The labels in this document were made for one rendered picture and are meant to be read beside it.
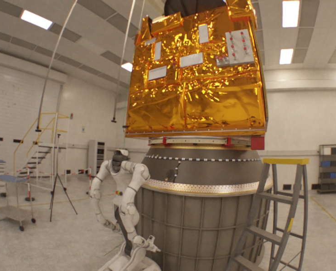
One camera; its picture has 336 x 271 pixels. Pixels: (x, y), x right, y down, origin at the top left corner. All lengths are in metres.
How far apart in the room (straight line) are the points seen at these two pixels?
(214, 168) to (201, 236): 0.74
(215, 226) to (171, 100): 1.57
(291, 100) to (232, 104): 6.06
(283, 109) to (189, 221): 6.52
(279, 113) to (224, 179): 6.01
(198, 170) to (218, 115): 0.63
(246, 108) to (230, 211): 1.07
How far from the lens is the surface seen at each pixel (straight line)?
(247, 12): 2.44
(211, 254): 2.01
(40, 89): 8.83
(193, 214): 1.77
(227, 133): 1.85
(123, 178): 1.38
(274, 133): 7.35
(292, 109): 7.66
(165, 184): 1.81
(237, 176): 1.87
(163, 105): 2.21
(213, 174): 1.77
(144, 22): 3.47
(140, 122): 2.39
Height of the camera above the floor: 1.55
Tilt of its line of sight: 6 degrees up
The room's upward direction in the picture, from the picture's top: 2 degrees clockwise
